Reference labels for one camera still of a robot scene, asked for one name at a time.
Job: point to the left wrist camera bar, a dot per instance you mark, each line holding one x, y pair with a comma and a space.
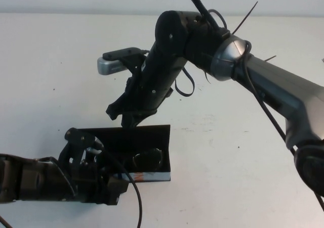
95, 151

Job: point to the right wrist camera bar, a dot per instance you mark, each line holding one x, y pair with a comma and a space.
111, 65

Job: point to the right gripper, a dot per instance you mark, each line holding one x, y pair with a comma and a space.
134, 96

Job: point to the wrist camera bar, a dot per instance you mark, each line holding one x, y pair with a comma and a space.
111, 65
95, 151

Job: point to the black left camera bracket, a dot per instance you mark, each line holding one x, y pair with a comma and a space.
76, 139

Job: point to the long black zip tie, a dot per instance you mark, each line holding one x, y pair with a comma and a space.
245, 17

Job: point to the black printed glasses case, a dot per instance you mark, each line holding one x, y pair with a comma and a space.
152, 137

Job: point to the black right camera bracket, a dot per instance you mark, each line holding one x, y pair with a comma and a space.
132, 63

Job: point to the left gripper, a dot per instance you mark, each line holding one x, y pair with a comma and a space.
91, 185

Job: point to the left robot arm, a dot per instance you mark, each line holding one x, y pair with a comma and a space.
30, 180

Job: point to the black framed glasses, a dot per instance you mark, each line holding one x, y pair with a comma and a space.
146, 157

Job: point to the short black zip tie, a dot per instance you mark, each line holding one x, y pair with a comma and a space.
270, 58

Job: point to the black camera bracket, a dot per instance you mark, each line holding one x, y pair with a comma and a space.
132, 63
76, 139

